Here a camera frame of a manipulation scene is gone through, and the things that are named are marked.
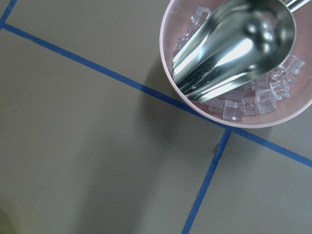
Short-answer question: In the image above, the metal scoop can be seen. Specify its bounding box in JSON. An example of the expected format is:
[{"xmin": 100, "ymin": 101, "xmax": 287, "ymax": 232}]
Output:
[{"xmin": 172, "ymin": 0, "xmax": 306, "ymax": 102}]

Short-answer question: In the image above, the pink bowl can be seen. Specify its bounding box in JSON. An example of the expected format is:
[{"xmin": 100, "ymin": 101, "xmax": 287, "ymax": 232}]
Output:
[{"xmin": 159, "ymin": 0, "xmax": 312, "ymax": 129}]

